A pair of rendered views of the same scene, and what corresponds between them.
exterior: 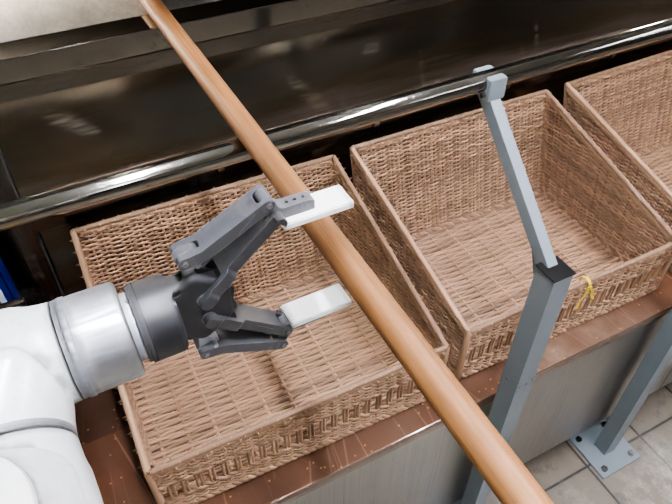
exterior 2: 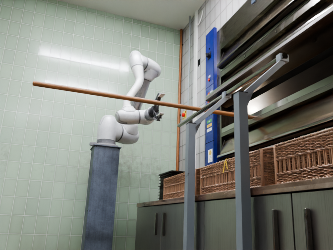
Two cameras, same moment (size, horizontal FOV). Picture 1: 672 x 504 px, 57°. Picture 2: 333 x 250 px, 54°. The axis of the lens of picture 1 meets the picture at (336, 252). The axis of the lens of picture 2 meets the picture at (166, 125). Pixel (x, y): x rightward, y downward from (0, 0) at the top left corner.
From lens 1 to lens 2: 2.45 m
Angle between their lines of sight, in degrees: 107
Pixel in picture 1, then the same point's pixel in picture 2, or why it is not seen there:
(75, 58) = (232, 126)
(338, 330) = not seen: hidden behind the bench
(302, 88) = (264, 134)
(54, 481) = (131, 108)
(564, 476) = not seen: outside the picture
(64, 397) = (142, 112)
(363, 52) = (280, 122)
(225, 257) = not seen: hidden behind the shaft
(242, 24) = (253, 116)
